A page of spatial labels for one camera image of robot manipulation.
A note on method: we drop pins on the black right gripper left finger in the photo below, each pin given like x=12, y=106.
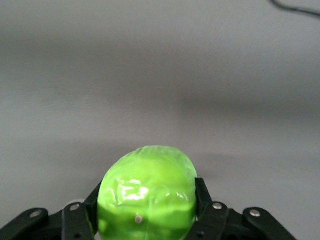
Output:
x=72, y=222

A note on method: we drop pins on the green apple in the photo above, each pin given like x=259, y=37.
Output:
x=146, y=195

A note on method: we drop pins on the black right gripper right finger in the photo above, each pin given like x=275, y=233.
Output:
x=217, y=220

